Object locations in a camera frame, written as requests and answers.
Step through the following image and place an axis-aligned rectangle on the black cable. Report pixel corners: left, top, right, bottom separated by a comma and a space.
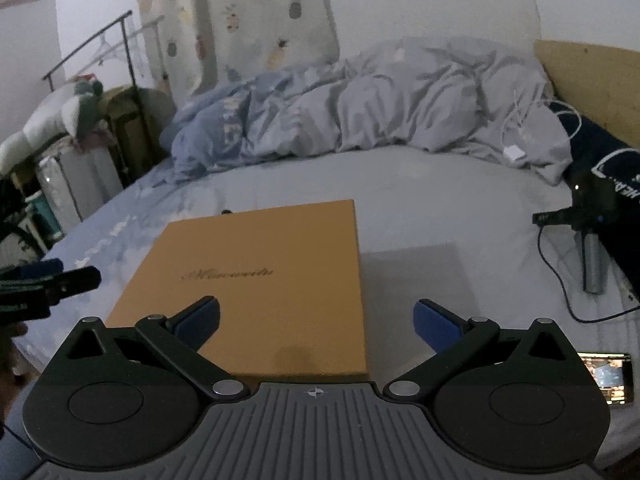
537, 224, 640, 324

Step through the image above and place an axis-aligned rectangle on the white storage box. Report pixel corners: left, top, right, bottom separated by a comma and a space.
37, 147, 124, 234

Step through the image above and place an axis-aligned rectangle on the navy printed pillow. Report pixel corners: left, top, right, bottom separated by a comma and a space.
555, 110, 640, 301

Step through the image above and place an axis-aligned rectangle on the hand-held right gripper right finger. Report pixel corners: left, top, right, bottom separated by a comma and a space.
383, 298, 581, 401

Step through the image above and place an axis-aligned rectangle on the smartphone with lit screen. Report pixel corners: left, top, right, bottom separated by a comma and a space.
577, 351, 635, 406

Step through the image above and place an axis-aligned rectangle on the black metal clothes rack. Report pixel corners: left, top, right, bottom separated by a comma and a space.
42, 10, 167, 186

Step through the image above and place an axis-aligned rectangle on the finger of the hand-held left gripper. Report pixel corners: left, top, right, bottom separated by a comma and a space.
30, 266, 103, 307
0, 258, 65, 284

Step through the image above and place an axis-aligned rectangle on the pineapple print curtain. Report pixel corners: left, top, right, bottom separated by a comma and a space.
132, 0, 342, 97

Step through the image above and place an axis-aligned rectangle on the white and green plush toy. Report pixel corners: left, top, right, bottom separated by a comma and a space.
0, 77, 106, 172

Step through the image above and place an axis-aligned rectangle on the white charger with cable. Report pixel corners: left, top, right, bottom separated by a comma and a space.
500, 90, 584, 162

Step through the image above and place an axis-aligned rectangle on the grey blue duvet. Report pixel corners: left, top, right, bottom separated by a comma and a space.
160, 36, 574, 187

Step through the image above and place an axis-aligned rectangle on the brown cardboard box lid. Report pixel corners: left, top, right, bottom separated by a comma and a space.
105, 199, 372, 384

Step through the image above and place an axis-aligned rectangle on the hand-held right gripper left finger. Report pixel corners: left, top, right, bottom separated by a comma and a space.
62, 296, 251, 401

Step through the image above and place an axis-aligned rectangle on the olive fabric storage bag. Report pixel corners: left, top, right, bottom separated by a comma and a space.
100, 87, 177, 181

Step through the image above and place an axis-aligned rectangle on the black device with grey handle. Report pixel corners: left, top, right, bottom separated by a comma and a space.
532, 170, 640, 295

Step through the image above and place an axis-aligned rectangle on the wooden headboard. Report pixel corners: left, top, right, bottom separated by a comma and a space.
534, 39, 640, 149

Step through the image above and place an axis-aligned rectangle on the person's left hand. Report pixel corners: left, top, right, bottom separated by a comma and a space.
0, 322, 29, 358

